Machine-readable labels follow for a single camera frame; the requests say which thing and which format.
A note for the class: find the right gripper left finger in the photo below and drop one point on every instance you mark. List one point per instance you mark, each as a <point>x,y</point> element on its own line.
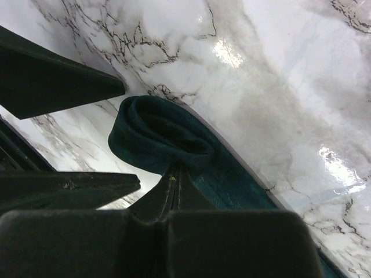
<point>87,242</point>

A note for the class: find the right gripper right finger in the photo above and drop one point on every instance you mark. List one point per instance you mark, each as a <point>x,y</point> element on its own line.
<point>234,243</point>

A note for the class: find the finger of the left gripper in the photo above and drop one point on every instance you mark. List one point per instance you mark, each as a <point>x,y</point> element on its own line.
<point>24,190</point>
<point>36,81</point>

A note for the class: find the dark green tie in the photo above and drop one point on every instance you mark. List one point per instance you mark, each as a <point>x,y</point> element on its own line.
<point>154,134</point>

